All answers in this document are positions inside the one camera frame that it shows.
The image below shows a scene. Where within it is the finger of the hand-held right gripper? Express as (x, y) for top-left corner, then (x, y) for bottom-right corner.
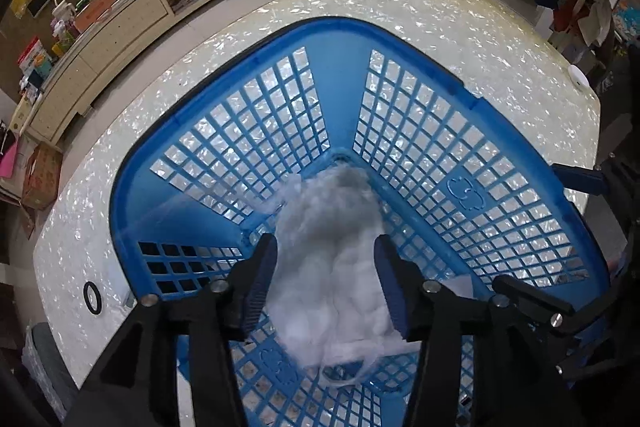
(492, 276), (617, 337)
(550, 157), (632, 228)

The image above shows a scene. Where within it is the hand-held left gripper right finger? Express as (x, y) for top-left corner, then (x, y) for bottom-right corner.
(374, 234), (586, 427)

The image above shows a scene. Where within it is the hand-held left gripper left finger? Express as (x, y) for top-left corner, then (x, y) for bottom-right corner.
(62, 233), (279, 427)

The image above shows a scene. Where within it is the blue plastic laundry basket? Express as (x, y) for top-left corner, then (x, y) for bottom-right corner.
(109, 18), (612, 427)

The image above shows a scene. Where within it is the printed cardboard box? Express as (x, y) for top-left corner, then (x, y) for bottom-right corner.
(21, 142), (64, 210)

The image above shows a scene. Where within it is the beige flat box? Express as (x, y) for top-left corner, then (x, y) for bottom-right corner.
(9, 98), (37, 136)

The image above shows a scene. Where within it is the cream low cabinet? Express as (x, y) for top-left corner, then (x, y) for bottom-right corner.
(22, 0), (257, 144)

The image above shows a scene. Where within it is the orange box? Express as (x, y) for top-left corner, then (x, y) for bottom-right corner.
(74, 0), (119, 31)

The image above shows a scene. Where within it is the red and white box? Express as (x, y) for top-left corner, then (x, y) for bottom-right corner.
(17, 37), (52, 74)

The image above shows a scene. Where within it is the black ring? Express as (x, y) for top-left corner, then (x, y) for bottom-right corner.
(83, 280), (103, 316)

